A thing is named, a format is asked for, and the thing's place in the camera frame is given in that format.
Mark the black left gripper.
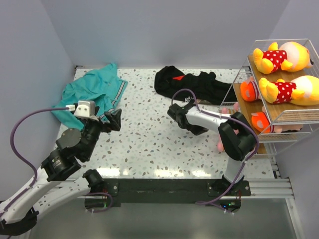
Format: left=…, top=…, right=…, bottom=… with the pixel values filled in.
left=83, top=106, right=122, bottom=159

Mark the pink pig plush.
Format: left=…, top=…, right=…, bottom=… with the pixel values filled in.
left=219, top=102, right=240, bottom=115
left=217, top=137, right=224, bottom=152

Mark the black-haired doll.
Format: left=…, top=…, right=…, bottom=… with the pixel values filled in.
left=251, top=107, right=304, bottom=133
left=240, top=76, right=261, bottom=102

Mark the yellow polka-dot plush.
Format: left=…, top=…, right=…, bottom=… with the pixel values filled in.
left=258, top=75, right=319, bottom=106
left=253, top=41, right=314, bottom=75

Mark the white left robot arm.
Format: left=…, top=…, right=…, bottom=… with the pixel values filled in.
left=0, top=109, right=122, bottom=238

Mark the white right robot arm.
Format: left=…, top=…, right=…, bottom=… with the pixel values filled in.
left=167, top=103, right=260, bottom=196

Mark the teal striped-trim shirt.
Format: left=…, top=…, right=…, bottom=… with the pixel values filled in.
left=54, top=63, right=128, bottom=116

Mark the black printed shirt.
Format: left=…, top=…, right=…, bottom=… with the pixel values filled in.
left=154, top=66, right=237, bottom=106

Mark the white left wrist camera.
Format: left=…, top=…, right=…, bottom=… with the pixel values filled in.
left=73, top=101, right=96, bottom=119

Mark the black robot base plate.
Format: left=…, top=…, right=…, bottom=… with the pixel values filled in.
left=84, top=178, right=251, bottom=209

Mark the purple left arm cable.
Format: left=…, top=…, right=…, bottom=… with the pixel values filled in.
left=0, top=106, right=114, bottom=217

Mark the white wire wooden shelf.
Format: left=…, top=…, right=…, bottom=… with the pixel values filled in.
left=231, top=39, right=319, bottom=156

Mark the aluminium frame rail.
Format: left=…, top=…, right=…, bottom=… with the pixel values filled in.
left=37, top=176, right=295, bottom=200

